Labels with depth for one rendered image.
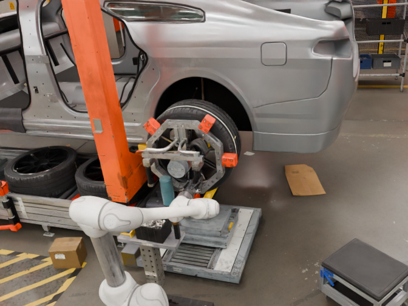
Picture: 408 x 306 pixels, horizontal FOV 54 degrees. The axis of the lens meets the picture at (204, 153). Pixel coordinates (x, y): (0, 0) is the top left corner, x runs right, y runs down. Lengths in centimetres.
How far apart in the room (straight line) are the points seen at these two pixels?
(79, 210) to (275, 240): 188
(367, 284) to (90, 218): 159
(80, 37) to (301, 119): 153
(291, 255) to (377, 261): 73
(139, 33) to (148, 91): 44
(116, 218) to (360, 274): 152
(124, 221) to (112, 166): 119
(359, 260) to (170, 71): 179
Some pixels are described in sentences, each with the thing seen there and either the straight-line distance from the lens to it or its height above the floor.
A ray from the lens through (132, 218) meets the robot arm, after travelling 179.
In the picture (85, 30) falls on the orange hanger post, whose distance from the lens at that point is 261.
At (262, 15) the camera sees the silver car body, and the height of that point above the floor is 170.
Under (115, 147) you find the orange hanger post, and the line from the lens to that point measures 282.
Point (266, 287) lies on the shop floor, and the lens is 298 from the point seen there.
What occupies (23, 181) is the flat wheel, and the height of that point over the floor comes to 48.
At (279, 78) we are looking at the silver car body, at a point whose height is 131.
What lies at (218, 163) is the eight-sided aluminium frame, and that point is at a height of 84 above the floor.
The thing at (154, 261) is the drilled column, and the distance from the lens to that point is 287.
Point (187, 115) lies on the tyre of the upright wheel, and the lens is 271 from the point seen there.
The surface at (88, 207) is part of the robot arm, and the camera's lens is 185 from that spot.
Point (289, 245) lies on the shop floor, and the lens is 330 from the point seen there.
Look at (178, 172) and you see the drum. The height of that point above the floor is 83.
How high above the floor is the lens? 212
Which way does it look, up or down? 27 degrees down
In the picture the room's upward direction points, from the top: 6 degrees counter-clockwise
